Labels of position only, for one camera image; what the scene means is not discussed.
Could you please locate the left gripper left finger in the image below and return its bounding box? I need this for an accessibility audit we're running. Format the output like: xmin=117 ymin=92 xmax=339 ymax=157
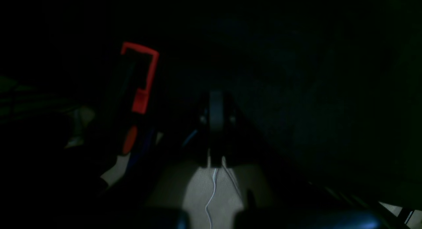
xmin=139 ymin=91 xmax=211 ymax=208

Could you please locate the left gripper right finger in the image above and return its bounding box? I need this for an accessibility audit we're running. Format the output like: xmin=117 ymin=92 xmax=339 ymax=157
xmin=224 ymin=93 xmax=348 ymax=210

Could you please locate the black table cloth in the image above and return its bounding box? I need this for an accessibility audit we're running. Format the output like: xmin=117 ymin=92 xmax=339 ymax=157
xmin=1 ymin=0 xmax=421 ymax=229

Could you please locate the red black tool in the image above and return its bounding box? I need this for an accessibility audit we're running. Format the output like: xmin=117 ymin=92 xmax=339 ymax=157
xmin=120 ymin=42 xmax=160 ymax=156

